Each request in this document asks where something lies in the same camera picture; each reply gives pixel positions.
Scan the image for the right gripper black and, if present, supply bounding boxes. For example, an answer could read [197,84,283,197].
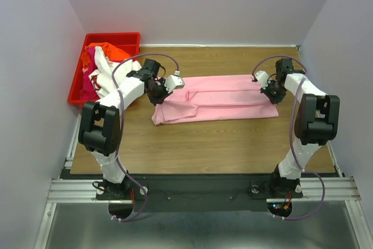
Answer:
[260,78,287,104]

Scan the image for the pink t shirt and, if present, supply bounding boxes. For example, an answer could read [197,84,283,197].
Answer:
[152,75,279,125]

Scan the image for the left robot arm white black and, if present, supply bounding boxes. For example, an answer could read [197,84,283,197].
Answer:
[78,58,172,199]

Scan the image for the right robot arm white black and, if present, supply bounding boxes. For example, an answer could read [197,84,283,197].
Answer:
[252,56,340,198]

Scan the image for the white t shirt red print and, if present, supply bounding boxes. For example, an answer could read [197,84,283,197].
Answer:
[90,47,142,99]

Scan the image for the red plastic bin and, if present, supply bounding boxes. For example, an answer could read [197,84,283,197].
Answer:
[68,32,141,108]

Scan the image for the magenta t shirt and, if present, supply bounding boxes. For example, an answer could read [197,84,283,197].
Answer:
[80,46,98,100]

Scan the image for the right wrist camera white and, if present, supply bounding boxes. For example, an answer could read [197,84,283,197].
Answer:
[252,71,270,89]

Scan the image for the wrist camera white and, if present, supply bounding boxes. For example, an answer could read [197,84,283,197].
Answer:
[164,70,185,93]
[252,71,270,89]

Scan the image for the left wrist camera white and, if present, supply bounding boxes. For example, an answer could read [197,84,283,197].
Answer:
[164,70,185,93]

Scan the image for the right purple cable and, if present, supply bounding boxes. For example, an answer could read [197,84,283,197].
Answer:
[251,55,326,221]

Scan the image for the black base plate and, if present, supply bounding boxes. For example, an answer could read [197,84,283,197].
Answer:
[92,174,303,216]

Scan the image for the aluminium rail frame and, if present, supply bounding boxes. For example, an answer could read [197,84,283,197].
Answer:
[36,106,372,248]

